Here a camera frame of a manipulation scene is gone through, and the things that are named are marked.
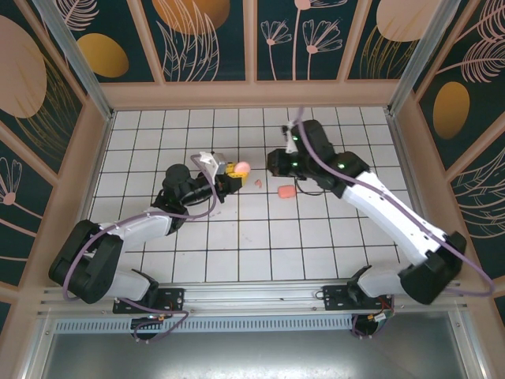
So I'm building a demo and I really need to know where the grey metal panel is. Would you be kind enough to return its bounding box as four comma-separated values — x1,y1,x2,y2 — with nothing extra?
23,311,486,379

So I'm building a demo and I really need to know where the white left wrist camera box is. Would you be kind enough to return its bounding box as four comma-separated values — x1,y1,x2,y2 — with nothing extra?
198,151,234,178

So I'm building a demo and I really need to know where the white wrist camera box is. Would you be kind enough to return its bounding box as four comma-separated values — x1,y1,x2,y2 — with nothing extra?
280,121,303,156
198,151,234,178

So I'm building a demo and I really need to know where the thin black cable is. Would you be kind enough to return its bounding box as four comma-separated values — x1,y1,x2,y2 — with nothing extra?
294,177,327,197

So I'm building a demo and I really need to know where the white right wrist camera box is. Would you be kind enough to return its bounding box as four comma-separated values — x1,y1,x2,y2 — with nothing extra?
280,121,303,156

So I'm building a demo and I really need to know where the aluminium table side rail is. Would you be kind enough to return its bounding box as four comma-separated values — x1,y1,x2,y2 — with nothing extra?
62,111,116,286
384,110,445,281

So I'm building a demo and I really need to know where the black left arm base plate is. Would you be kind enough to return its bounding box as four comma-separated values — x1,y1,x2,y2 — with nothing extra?
112,287,186,315

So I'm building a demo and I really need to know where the aluminium mounting rail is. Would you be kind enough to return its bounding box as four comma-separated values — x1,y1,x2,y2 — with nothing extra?
37,279,469,318

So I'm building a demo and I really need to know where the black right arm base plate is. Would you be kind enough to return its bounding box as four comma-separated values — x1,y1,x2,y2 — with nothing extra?
322,283,395,316

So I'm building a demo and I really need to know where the grey slotted cable duct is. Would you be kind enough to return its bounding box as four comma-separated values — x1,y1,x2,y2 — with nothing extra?
53,317,356,333

